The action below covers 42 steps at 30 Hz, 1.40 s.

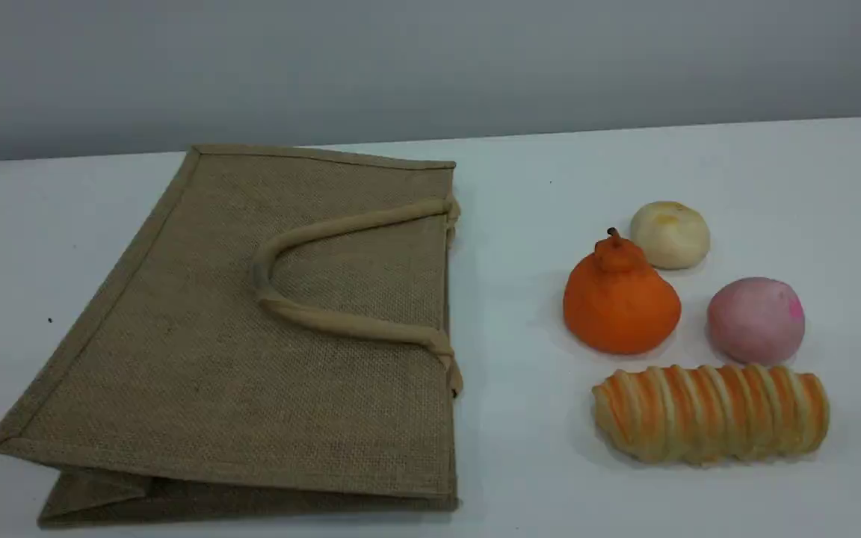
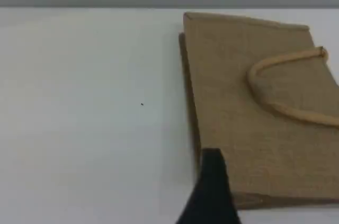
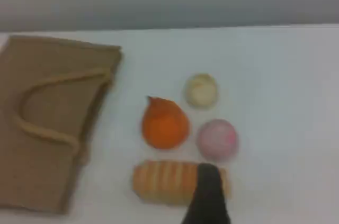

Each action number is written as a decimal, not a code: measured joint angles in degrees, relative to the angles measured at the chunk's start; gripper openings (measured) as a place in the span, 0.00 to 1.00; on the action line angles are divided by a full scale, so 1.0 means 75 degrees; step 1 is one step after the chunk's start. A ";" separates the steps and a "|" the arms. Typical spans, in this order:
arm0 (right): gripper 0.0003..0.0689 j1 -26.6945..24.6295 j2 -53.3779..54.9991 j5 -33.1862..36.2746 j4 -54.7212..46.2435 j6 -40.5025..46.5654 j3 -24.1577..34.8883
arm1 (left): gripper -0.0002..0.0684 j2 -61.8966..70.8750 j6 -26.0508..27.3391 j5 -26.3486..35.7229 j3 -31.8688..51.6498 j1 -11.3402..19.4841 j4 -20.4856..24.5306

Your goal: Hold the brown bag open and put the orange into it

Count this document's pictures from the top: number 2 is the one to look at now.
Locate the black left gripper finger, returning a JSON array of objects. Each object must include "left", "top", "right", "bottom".
[{"left": 175, "top": 147, "right": 242, "bottom": 224}]

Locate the brown jute tote bag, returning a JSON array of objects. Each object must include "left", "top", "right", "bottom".
[{"left": 179, "top": 11, "right": 339, "bottom": 210}]

